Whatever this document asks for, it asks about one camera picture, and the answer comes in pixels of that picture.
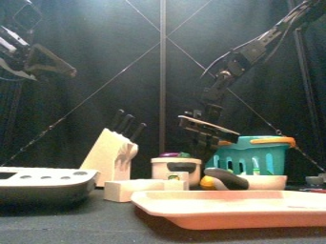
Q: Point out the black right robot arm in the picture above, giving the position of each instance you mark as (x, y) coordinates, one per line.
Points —
(250, 52)

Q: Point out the green toy vegetable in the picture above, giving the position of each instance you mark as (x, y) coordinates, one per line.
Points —
(185, 155)

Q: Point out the purple toy vegetable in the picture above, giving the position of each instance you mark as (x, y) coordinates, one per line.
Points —
(169, 154)

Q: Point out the yellow toy food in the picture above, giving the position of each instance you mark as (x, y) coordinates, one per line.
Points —
(207, 183)

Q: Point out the small white printed box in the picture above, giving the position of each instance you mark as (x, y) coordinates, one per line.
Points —
(177, 181)

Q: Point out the white bowl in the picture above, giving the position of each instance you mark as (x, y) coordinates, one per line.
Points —
(265, 182)

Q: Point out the pink plastic tray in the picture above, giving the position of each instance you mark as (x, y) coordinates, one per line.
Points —
(233, 208)

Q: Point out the white rectangular block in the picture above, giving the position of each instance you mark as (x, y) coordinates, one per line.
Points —
(130, 189)

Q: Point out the white knife block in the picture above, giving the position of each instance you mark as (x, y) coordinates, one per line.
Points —
(107, 152)

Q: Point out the small red object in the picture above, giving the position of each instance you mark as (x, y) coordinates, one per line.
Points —
(314, 190)

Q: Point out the vertical metal frame pole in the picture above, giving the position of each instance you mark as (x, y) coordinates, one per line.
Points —
(162, 76)

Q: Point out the slanted black frame pole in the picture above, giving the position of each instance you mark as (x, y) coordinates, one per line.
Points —
(306, 95)

